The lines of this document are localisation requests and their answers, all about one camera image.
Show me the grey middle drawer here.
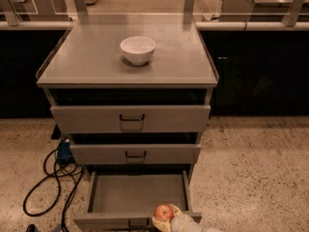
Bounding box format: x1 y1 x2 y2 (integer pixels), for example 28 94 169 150
70 144 201 164

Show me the red apple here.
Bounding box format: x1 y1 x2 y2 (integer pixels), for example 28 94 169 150
154 204 174 220

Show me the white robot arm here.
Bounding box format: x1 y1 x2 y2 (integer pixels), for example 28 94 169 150
152 204 222 232

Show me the white horizontal rail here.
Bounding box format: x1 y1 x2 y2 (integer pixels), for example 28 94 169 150
0 21 309 32

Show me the grey top drawer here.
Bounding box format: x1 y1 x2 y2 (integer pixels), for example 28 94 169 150
51 105 211 133

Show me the grey open bottom drawer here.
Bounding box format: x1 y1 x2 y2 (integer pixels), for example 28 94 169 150
74 171 202 232

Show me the background grey table left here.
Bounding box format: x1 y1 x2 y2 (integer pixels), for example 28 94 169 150
0 0 69 21

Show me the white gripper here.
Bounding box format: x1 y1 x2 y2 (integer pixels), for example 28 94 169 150
152 204 203 232

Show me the white ceramic bowl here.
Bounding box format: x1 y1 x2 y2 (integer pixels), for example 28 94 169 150
120 36 156 66

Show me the blue power box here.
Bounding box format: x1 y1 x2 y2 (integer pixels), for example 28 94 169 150
56 139 74 164

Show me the grey metal drawer cabinet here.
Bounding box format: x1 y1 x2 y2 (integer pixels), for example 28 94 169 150
35 13 220 232

